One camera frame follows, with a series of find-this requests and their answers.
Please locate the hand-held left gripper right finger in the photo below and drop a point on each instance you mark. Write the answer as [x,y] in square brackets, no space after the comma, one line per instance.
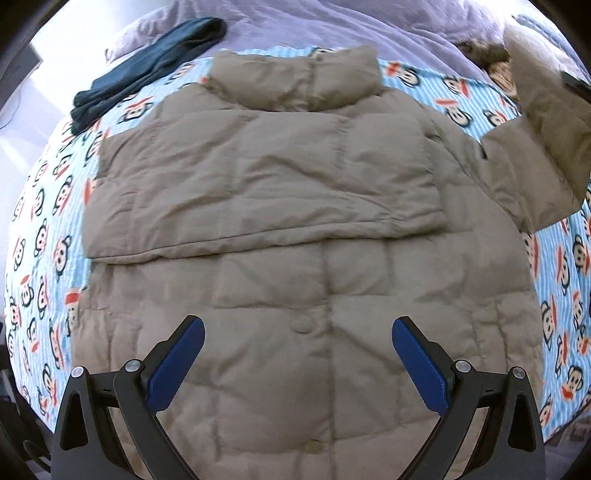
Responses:
[418,360]

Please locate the pale quilted bedspread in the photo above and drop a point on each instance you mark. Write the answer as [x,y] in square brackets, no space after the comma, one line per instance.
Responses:
[540,34]

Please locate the tan puffer jacket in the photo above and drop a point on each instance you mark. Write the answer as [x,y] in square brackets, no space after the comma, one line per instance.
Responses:
[277,207]

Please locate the monkey print striped blanket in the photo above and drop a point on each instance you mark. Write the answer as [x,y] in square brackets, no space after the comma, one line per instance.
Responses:
[46,221]

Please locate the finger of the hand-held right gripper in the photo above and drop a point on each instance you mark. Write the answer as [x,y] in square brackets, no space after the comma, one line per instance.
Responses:
[575,86]

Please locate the beige knitted throw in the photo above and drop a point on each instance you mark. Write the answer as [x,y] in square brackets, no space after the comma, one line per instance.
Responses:
[480,50]

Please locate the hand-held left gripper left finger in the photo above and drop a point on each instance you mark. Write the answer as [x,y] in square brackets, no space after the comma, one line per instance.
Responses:
[178,357]

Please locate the purple duvet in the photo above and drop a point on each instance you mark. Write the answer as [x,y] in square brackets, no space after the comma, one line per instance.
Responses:
[300,23]

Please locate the dark teal garment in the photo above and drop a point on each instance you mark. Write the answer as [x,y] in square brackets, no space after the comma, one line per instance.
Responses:
[152,60]

